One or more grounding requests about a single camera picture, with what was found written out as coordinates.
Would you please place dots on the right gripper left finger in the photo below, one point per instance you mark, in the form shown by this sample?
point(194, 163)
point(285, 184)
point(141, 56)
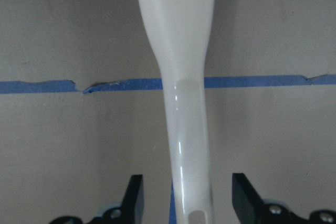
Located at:
point(130, 211)

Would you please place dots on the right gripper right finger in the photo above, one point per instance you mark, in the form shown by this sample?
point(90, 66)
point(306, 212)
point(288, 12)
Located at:
point(249, 207)

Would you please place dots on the white hand brush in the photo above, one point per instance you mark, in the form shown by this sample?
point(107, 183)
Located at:
point(178, 32)

